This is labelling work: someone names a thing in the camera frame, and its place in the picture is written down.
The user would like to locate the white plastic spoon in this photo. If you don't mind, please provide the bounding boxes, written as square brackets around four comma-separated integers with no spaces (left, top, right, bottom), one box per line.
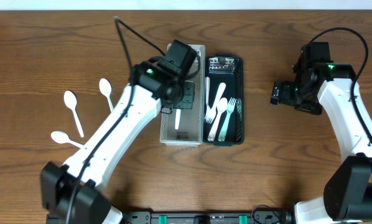
[50,131,83,148]
[99,78,114,112]
[207,98,228,141]
[175,109,181,130]
[63,90,85,138]

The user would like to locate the white plastic fork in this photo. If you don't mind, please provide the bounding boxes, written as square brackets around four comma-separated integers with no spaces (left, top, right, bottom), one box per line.
[205,82,226,123]
[205,76,211,123]

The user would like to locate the pale green plastic fork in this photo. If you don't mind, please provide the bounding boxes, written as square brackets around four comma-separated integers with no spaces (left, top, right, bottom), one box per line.
[218,98,236,141]

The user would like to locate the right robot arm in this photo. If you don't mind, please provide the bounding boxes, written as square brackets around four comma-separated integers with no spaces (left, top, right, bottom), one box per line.
[270,42,372,223]

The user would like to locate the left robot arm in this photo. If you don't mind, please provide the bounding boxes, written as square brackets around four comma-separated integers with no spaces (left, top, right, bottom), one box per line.
[40,40,205,223]

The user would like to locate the clear plastic basket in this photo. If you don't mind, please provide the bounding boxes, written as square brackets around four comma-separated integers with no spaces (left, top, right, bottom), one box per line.
[160,44,206,147]

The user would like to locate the black plastic basket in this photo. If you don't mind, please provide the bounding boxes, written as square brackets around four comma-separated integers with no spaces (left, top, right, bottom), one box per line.
[203,54,244,146]

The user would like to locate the right black cable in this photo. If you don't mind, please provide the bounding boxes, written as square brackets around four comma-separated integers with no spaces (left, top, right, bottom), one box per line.
[309,27,372,159]

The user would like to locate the black cable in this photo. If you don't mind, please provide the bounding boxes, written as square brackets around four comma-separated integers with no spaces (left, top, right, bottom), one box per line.
[64,16,167,224]
[309,27,372,159]

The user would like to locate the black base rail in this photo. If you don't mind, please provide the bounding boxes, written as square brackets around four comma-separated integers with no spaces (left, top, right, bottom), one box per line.
[45,205,295,224]

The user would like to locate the left black cable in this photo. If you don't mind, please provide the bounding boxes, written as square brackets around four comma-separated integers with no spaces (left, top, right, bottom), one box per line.
[64,16,167,224]

